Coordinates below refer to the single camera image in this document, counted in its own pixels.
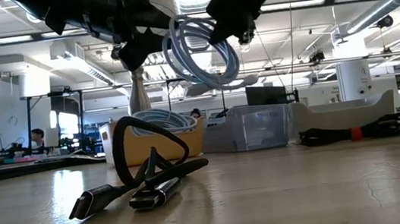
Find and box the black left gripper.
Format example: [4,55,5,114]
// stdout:
[43,0,181,81]

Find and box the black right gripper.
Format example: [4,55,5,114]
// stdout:
[205,0,289,46]

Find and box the light blue cable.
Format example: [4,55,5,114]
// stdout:
[157,5,261,100]
[129,103,199,139]

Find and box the black USB cable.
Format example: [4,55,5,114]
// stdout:
[57,106,215,222]

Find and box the white table lamp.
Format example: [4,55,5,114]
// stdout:
[124,65,153,116]

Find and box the black monitor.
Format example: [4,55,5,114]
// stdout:
[245,80,299,109]

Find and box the person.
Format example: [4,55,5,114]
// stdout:
[30,127,47,150]
[188,106,204,121]

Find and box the clear plastic bin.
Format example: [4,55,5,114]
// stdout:
[197,99,299,156]

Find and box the yellow plastic bin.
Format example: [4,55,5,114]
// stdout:
[98,110,209,169]

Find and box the white round column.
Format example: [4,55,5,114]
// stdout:
[17,71,52,99]

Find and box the white column with signs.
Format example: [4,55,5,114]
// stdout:
[335,58,374,103]

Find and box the grey plastic bin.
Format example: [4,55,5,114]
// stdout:
[290,88,400,145]

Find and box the small white panel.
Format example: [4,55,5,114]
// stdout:
[43,126,61,149]

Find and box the white rectangular ceiling duct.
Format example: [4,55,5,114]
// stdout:
[48,34,117,93]

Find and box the black metal frame stand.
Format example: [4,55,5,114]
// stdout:
[20,87,90,157]

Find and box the black table edge rail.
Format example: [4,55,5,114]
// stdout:
[0,151,109,184]

